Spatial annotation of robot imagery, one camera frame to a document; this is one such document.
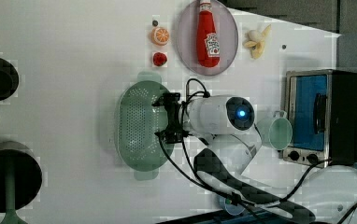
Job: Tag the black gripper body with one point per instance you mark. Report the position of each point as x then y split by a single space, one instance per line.
173 133

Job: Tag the green plastic strainer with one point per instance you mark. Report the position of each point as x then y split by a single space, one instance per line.
138 122

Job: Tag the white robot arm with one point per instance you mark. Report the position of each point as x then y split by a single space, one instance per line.
225 124

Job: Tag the red strawberry toy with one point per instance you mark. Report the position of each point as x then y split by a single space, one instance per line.
159 59

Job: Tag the red ketchup bottle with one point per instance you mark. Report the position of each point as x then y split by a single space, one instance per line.
207 42

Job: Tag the blue bowl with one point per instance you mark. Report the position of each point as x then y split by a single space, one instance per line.
228 207

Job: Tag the orange slice toy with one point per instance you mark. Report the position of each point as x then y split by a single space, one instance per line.
159 36

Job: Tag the green mug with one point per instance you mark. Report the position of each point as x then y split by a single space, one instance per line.
276 131

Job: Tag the grey round plate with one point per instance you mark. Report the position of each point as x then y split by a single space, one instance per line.
227 34

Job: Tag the peeled banana toy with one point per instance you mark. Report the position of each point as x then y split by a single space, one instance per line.
256 41

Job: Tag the black toaster oven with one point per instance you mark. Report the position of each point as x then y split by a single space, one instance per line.
322 109

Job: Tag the large black cylinder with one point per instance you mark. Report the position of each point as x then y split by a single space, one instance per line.
19 160

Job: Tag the green spatula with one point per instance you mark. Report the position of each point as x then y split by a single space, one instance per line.
11 216

